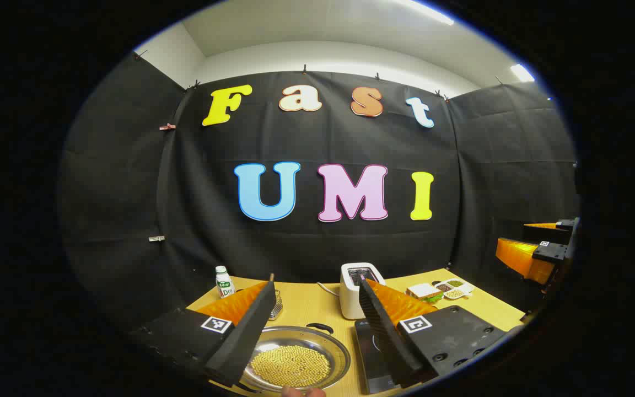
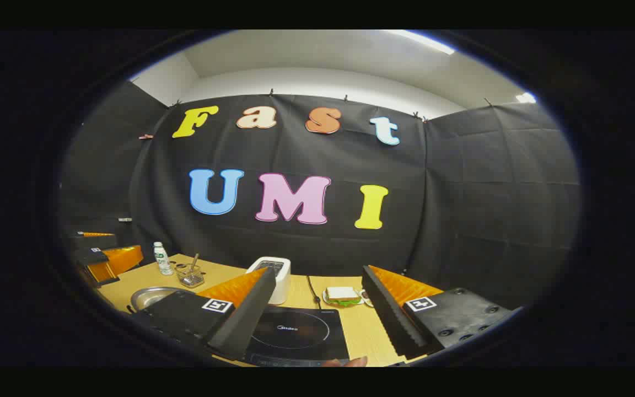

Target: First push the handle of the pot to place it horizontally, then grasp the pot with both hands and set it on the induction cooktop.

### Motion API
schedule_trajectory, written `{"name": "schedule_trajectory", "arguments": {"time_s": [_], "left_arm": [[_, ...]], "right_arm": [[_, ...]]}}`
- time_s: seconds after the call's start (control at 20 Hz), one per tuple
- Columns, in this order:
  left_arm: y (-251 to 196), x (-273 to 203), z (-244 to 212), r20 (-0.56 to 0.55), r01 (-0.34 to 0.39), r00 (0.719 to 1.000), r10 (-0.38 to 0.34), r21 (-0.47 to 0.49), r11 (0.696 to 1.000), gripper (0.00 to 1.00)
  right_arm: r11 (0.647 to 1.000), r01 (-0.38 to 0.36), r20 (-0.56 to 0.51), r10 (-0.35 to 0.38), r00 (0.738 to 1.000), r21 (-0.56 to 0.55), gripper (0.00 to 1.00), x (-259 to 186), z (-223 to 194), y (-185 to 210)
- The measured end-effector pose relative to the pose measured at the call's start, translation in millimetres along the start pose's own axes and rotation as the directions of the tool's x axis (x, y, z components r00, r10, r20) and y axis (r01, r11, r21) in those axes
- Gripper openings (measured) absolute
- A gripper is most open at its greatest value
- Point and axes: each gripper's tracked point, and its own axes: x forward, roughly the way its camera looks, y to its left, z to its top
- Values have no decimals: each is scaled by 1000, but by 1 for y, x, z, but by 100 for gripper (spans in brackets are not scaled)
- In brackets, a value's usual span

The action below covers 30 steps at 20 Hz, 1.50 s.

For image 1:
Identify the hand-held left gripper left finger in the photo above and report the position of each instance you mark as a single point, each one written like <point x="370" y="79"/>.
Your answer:
<point x="246" y="342"/>

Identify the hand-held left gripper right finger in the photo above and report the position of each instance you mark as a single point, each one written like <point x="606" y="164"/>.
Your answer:
<point x="386" y="336"/>

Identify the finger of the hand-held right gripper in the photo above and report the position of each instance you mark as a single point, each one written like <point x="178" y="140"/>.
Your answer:
<point x="549" y="252"/>
<point x="565" y="224"/>

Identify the black induction cooktop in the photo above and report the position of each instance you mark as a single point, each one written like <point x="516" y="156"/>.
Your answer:
<point x="370" y="353"/>

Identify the pile of yellow soybeans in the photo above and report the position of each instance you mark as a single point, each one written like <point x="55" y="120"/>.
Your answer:
<point x="290" y="366"/>

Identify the white toaster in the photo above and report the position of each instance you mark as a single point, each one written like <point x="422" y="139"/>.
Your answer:
<point x="349" y="300"/>

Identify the sandwich with lettuce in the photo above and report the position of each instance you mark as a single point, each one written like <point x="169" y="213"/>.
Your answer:
<point x="422" y="290"/>

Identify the white bottle with green label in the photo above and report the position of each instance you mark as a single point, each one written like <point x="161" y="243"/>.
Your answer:
<point x="224" y="284"/>

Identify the white divided tray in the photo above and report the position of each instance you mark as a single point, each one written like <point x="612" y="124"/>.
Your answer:
<point x="465" y="288"/>

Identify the ceiling light strip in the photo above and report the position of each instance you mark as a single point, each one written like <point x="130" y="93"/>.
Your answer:
<point x="521" y="73"/>

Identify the black backdrop cloth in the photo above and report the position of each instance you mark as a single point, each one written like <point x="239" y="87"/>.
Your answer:
<point x="323" y="138"/>

